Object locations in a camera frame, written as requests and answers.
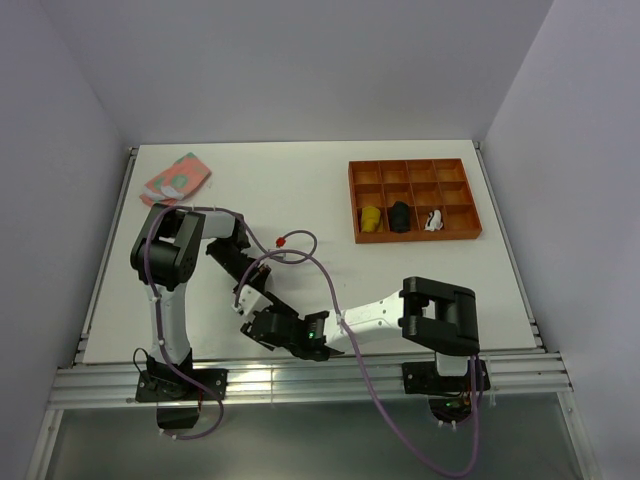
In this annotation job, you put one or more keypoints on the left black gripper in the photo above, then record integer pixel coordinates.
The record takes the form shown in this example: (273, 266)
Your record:
(259, 275)

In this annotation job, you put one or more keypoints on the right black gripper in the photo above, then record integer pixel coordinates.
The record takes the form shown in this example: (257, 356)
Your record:
(246, 329)

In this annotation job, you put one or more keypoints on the white black striped sock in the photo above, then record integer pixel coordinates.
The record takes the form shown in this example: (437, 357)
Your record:
(434, 221)

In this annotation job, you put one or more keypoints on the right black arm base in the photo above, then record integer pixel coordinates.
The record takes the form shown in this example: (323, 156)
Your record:
(450, 384)

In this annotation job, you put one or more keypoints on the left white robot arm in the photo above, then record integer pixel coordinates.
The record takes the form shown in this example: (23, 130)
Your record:
(165, 255)

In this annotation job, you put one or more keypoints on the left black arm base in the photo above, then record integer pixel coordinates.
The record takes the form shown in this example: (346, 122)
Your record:
(179, 399)

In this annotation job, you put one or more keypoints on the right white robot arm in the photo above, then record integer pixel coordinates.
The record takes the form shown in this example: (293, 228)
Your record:
(438, 316)

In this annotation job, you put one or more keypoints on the pink green patterned socks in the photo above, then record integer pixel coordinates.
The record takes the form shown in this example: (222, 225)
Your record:
(176, 183)

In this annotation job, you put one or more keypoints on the yellow rolled sock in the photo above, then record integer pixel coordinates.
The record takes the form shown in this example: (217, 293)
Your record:
(370, 219)

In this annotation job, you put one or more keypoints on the orange compartment tray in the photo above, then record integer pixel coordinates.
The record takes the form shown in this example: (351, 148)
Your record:
(425, 185)

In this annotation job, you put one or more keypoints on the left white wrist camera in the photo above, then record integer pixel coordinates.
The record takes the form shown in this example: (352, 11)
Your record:
(278, 254)

